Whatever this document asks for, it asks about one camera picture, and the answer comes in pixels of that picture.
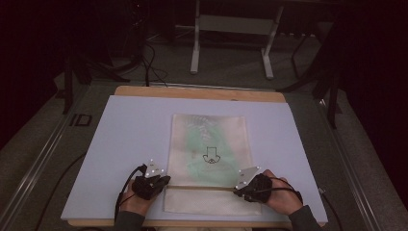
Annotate pale blue table board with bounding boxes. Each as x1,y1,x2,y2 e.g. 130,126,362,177
61,94,329,224

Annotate thin black floor cable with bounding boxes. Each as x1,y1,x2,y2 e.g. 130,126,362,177
33,152,88,231

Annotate metal floor rail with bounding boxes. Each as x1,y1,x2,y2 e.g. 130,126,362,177
316,95,383,231
0,95,88,231

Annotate green garment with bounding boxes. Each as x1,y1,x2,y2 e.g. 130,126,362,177
186,123,242,187

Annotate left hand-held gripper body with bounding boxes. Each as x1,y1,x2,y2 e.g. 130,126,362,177
132,158,167,201

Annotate black metal stand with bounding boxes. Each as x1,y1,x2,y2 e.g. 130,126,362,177
62,56,131,115
277,18,342,129

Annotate person's right hand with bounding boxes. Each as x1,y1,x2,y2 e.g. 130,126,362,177
262,168,304,216

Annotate black cable with white plug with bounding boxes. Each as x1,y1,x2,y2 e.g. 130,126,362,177
318,187,344,231

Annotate black floor cables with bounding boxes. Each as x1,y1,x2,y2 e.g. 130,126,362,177
140,41,168,88

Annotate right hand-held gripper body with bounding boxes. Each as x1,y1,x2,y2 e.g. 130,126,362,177
235,166,273,204

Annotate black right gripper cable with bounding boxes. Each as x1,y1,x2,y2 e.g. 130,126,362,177
254,176,304,205

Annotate person's left hand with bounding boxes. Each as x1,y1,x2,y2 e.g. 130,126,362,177
119,182,162,217

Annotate white metal stand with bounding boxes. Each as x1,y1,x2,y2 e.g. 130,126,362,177
190,0,285,80

